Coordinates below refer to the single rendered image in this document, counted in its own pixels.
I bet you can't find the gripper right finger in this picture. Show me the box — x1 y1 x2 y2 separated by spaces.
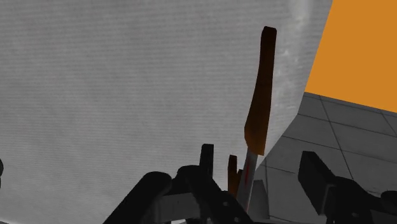
297 150 397 224

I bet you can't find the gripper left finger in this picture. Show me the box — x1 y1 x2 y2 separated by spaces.
103 143 254 224

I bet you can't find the brown-handled kitchen knife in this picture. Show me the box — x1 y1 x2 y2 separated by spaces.
237 25 278 213

